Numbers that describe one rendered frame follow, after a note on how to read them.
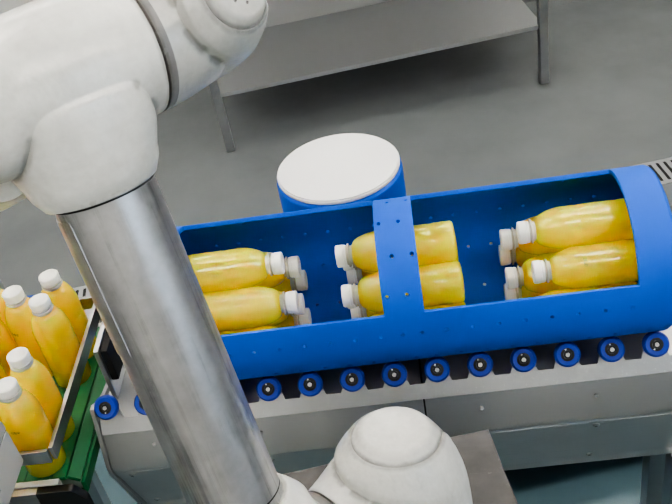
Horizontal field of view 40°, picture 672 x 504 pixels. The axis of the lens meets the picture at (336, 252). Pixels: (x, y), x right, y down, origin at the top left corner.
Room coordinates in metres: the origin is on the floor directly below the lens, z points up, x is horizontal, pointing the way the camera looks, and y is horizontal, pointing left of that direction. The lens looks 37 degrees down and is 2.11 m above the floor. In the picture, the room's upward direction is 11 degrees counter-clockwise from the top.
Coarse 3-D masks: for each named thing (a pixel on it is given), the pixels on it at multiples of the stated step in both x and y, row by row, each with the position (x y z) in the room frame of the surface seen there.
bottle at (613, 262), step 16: (624, 240) 1.16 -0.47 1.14; (560, 256) 1.15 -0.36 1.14; (576, 256) 1.14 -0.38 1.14; (592, 256) 1.13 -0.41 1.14; (608, 256) 1.13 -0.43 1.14; (624, 256) 1.12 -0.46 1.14; (560, 272) 1.13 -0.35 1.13; (576, 272) 1.12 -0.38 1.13; (592, 272) 1.12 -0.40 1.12; (608, 272) 1.11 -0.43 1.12; (624, 272) 1.11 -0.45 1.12
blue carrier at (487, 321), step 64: (448, 192) 1.30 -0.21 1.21; (512, 192) 1.33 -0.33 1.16; (576, 192) 1.33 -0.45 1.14; (640, 192) 1.16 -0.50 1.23; (320, 256) 1.39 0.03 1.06; (384, 256) 1.16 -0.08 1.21; (640, 256) 1.08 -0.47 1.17; (320, 320) 1.31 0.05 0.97; (384, 320) 1.10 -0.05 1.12; (448, 320) 1.09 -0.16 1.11; (512, 320) 1.08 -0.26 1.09; (576, 320) 1.07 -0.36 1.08; (640, 320) 1.06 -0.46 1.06
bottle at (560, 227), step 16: (560, 208) 1.22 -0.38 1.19; (576, 208) 1.21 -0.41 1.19; (592, 208) 1.20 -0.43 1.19; (608, 208) 1.19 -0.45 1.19; (624, 208) 1.18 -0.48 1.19; (528, 224) 1.21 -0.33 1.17; (544, 224) 1.20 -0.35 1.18; (560, 224) 1.18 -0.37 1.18; (576, 224) 1.18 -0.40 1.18; (592, 224) 1.17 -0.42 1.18; (608, 224) 1.17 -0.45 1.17; (624, 224) 1.17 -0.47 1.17; (544, 240) 1.19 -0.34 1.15; (560, 240) 1.17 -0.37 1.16; (576, 240) 1.17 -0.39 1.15; (592, 240) 1.17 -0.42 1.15; (608, 240) 1.17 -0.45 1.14
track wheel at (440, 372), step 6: (432, 360) 1.14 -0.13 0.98; (438, 360) 1.13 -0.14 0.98; (444, 360) 1.13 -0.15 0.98; (426, 366) 1.13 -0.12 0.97; (432, 366) 1.13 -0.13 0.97; (438, 366) 1.13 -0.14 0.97; (444, 366) 1.13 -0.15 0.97; (426, 372) 1.13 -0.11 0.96; (432, 372) 1.12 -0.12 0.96; (438, 372) 1.12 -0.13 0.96; (444, 372) 1.12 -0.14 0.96; (432, 378) 1.12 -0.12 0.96; (438, 378) 1.12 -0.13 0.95; (444, 378) 1.11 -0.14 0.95
